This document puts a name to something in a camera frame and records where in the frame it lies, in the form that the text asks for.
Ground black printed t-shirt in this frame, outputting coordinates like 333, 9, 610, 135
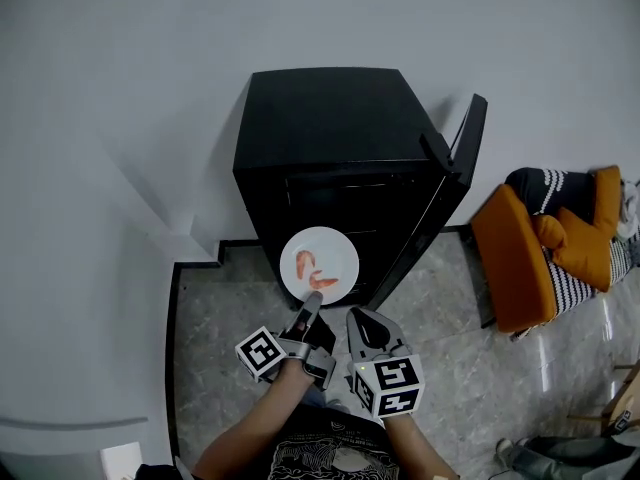
264, 404, 402, 480

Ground black cabinet fridge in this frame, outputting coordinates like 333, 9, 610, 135
232, 66, 489, 312

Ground white box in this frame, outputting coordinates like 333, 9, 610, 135
99, 441, 145, 480

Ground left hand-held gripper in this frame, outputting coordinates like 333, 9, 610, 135
234, 291, 338, 392

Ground round wooden side table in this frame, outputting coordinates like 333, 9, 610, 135
567, 361, 640, 438

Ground large orange cushion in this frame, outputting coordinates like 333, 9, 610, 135
556, 165, 624, 294

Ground orange sofa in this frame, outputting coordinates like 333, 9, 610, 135
470, 165, 640, 337

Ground person's right forearm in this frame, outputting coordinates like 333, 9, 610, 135
382, 412, 462, 480

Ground small orange cushion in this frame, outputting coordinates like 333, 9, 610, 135
531, 213, 569, 250

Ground white grey cloth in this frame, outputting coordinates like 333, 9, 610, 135
618, 179, 640, 240

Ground black white striped blanket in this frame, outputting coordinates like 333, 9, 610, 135
542, 222, 640, 318

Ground person's left forearm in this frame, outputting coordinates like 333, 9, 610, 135
192, 360, 314, 480

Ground black white striped cushion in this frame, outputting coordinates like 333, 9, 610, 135
504, 166, 597, 217

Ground person's blue jeans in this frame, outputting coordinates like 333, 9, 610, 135
302, 386, 329, 409

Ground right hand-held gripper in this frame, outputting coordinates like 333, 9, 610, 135
346, 306, 426, 419

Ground white round plate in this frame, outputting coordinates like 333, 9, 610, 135
279, 225, 361, 306

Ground black bag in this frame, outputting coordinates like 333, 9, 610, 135
133, 462, 192, 480

